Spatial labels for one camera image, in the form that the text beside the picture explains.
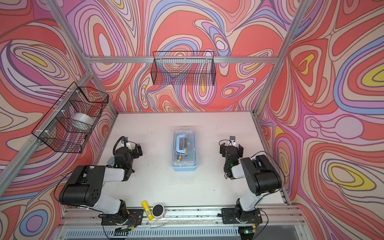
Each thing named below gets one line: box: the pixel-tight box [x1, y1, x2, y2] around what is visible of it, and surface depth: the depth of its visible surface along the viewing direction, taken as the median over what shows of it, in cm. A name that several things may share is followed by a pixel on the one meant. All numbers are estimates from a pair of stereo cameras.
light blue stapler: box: [107, 156, 115, 165], surface depth 90 cm
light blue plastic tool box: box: [171, 130, 199, 171], surface depth 88 cm
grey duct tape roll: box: [71, 112, 96, 126], surface depth 75 cm
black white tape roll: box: [151, 203, 166, 220], surface depth 73 cm
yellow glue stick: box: [141, 200, 155, 221], surface depth 75 cm
